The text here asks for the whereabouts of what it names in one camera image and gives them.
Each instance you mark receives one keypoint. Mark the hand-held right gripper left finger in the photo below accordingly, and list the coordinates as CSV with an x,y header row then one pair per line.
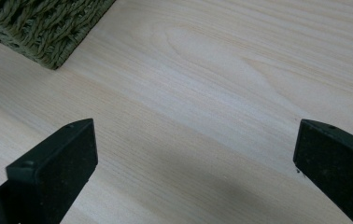
x,y
53,168

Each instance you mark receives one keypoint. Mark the green woven basket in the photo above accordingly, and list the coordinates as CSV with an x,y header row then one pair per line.
x,y
44,28

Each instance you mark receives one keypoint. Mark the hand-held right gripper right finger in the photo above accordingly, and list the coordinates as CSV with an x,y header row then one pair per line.
x,y
336,168

